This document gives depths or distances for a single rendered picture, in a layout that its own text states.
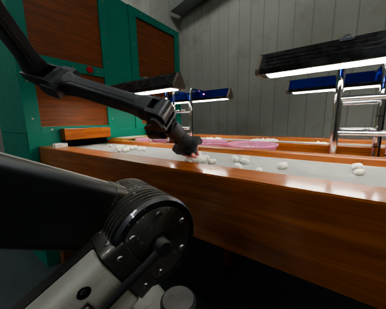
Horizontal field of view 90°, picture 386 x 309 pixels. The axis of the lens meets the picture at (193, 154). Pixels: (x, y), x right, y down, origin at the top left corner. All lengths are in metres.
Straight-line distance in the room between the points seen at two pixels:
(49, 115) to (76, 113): 0.15
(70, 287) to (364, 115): 2.54
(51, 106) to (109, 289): 1.27
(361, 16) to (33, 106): 2.79
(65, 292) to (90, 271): 0.03
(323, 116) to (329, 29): 0.90
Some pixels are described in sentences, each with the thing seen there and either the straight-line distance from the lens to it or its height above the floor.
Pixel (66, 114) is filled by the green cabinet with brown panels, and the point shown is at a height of 0.94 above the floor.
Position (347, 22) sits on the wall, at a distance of 2.77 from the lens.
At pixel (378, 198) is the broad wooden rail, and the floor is 0.77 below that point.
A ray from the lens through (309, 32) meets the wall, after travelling 2.88.
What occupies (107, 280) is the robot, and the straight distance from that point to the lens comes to 0.28.
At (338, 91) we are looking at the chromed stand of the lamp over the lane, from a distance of 0.88.
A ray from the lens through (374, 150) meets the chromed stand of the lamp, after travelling 1.13.
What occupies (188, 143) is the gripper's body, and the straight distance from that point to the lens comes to 0.66.
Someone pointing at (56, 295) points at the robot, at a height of 0.72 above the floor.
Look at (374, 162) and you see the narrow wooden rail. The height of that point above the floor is 0.75.
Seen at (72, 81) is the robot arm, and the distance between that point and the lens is 0.75.
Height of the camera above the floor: 0.89
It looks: 10 degrees down
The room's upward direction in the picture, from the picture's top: 1 degrees counter-clockwise
